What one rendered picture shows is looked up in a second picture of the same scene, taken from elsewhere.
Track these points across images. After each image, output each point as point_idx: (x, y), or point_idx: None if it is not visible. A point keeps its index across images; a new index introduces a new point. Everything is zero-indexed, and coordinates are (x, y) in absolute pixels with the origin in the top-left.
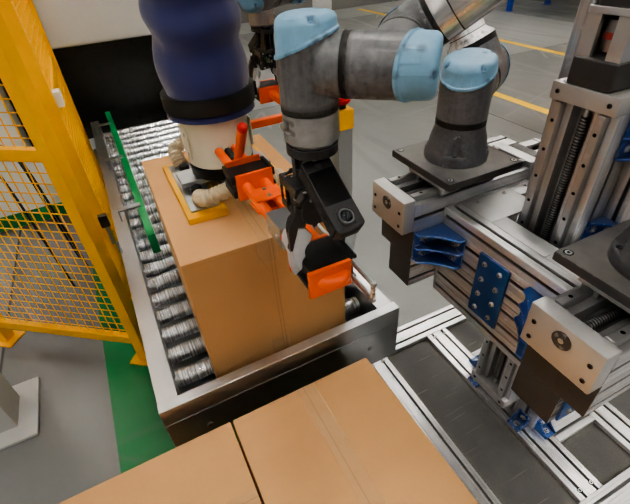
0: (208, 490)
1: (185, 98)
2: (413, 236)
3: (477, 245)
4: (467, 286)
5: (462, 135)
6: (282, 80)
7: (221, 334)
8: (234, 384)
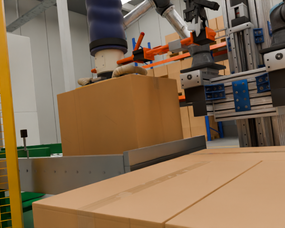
0: (179, 165)
1: (109, 36)
2: (204, 87)
3: (229, 81)
4: (231, 103)
5: (206, 54)
6: None
7: (142, 124)
8: (156, 148)
